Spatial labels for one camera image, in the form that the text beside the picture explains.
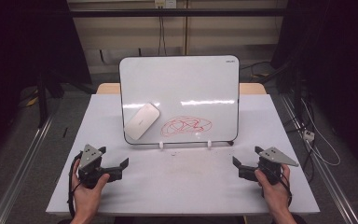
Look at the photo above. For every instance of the white power strip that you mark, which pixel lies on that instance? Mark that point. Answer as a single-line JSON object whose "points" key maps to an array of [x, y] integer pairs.
{"points": [[308, 135]]}

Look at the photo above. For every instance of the wooden table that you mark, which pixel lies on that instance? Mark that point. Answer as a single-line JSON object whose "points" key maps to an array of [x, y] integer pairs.
{"points": [[107, 89]]}

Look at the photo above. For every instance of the black metal stand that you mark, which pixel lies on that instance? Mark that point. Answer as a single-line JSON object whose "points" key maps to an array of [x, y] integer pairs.
{"points": [[42, 99]]}

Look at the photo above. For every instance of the person's right hand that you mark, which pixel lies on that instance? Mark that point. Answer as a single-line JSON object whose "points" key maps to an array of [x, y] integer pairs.
{"points": [[275, 196]]}

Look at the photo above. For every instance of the small black floor item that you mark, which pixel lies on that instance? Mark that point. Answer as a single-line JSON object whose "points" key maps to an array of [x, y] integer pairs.
{"points": [[65, 132]]}

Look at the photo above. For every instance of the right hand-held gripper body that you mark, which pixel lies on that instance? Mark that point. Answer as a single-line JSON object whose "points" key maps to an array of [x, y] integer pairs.
{"points": [[273, 155]]}

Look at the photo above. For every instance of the metal floor rail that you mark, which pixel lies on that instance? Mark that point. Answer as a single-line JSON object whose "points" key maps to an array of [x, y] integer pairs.
{"points": [[21, 174], [332, 186]]}

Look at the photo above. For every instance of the black curtain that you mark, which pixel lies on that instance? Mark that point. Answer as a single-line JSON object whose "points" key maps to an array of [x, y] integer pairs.
{"points": [[12, 46], [338, 62]]}

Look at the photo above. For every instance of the small white board foot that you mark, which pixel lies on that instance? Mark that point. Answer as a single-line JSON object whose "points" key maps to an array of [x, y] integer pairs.
{"points": [[209, 143], [161, 145]]}

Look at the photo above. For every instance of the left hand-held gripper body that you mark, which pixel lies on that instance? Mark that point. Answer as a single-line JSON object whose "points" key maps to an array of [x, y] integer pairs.
{"points": [[89, 158]]}

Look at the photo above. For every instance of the thin yellow wall pipe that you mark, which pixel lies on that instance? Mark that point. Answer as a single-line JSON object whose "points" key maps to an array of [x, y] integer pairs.
{"points": [[186, 31]]}

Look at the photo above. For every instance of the white board eraser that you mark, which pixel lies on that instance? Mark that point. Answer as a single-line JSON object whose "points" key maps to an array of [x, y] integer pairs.
{"points": [[141, 122]]}

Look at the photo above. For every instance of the small black board foot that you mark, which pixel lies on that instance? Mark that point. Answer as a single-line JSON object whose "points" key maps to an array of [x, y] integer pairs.
{"points": [[230, 143]]}

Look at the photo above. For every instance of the person's left hand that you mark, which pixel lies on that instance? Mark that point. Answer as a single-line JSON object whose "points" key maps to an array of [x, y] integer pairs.
{"points": [[87, 199]]}

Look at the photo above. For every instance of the black horizontal bar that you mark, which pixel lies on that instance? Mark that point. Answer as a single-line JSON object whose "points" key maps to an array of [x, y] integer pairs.
{"points": [[121, 12]]}

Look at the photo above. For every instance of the white board with black edge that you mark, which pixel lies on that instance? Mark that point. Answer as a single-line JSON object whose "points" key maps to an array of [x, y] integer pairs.
{"points": [[180, 81]]}

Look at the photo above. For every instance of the white wall socket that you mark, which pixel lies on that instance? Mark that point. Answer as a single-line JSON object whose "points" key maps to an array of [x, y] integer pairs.
{"points": [[165, 3]]}

